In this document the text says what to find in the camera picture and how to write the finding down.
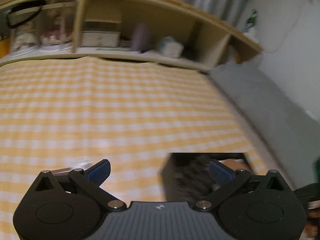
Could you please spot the UV gel polish box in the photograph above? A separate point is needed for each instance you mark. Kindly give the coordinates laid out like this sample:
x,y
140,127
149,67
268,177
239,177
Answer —
x,y
65,171

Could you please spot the grey pillow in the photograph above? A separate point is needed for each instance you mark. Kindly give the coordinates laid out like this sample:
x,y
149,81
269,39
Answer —
x,y
291,135

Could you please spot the cream wooden shelf unit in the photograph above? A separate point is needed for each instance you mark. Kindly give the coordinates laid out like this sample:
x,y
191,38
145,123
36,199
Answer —
x,y
204,36

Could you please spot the dark brown hair claw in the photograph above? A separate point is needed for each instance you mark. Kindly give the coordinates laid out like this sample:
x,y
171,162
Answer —
x,y
192,176

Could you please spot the white tissue box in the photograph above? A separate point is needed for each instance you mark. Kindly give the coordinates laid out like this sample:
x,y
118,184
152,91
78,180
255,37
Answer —
x,y
169,47

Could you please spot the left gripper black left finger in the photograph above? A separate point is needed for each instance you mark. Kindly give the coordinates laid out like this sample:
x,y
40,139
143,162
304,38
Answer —
x,y
87,183

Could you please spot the black cardboard box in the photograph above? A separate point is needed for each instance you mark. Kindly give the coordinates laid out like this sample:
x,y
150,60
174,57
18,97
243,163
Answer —
x,y
167,173

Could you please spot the round cork coaster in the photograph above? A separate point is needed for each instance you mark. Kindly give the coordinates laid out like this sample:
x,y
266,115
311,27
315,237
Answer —
x,y
235,164

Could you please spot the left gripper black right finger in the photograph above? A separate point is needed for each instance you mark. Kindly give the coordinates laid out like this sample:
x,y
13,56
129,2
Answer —
x,y
228,180

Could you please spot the yellow white checkered cloth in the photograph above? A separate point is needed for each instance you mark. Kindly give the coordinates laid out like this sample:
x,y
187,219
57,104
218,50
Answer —
x,y
68,113

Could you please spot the lilac bottle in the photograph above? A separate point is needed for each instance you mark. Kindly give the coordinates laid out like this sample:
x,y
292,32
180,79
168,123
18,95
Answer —
x,y
141,37

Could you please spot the white small drawer box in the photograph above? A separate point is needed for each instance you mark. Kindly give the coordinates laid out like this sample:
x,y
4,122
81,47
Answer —
x,y
100,39

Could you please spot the clear doll display case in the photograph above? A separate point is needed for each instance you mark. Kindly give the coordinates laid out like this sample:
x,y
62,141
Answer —
x,y
56,32

